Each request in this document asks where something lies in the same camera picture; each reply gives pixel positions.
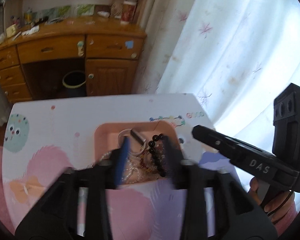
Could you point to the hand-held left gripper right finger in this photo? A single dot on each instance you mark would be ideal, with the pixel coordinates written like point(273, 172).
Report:
point(170, 160)

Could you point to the person's right hand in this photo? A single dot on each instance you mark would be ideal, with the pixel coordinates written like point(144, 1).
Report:
point(253, 187)

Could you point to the wooden desk hutch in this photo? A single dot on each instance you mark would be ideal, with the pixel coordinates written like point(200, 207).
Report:
point(139, 10)

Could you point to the dark bucket with yellow rim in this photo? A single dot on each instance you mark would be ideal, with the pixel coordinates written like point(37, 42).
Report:
point(73, 85)

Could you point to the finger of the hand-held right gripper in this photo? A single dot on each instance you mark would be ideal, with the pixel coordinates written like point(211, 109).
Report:
point(215, 140)

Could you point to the pink plastic box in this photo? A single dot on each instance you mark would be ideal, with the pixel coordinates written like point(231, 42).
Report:
point(107, 140)

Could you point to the cartoon printed table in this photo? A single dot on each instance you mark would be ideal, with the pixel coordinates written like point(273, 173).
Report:
point(52, 135)

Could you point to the white floral curtain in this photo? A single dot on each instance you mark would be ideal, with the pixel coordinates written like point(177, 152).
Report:
point(240, 55)

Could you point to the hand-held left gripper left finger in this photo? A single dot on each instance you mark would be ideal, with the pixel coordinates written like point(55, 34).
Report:
point(121, 160)

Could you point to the yellow mug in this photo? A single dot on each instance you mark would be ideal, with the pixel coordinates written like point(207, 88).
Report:
point(11, 31)

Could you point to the wooden desk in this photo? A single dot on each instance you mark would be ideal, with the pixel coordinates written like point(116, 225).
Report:
point(65, 30)

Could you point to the red patterned cup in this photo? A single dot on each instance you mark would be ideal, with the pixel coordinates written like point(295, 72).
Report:
point(128, 12)

